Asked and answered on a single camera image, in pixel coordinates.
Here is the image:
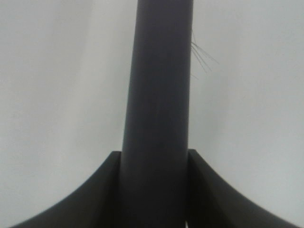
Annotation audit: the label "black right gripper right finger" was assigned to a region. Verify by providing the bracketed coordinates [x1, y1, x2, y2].
[187, 149, 295, 228]

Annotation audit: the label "grey hand brush black bristles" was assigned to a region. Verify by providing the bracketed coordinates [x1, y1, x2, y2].
[118, 0, 220, 228]

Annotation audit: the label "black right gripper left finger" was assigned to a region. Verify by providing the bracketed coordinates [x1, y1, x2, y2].
[15, 151, 121, 228]

